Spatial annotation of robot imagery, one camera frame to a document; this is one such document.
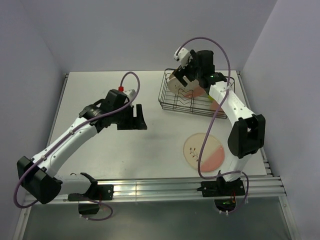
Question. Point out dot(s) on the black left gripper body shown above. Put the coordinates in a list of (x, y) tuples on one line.
[(124, 118)]

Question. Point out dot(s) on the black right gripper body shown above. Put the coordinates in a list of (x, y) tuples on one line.
[(192, 67)]

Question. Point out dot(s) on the pink cream plate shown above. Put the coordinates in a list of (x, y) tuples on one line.
[(191, 90), (213, 154)]

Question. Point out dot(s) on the pink cup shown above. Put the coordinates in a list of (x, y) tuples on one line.
[(215, 106)]

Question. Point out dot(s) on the yellow cream plate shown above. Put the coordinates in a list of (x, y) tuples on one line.
[(175, 74)]

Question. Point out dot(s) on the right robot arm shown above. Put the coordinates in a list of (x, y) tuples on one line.
[(247, 133)]

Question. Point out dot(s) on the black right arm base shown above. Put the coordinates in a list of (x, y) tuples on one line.
[(221, 189)]

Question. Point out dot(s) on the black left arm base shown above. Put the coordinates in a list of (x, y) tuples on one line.
[(101, 192)]

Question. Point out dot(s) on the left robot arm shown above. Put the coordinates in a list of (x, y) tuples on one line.
[(39, 175)]

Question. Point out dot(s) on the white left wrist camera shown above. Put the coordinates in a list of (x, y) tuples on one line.
[(131, 94)]

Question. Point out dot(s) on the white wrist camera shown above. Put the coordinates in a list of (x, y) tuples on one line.
[(131, 94), (182, 57)]

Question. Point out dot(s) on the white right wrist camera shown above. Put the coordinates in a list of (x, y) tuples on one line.
[(182, 57)]

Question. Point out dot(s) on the wire dish rack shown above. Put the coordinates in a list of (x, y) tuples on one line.
[(169, 101)]

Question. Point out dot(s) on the aluminium table rail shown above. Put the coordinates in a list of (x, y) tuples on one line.
[(183, 189)]

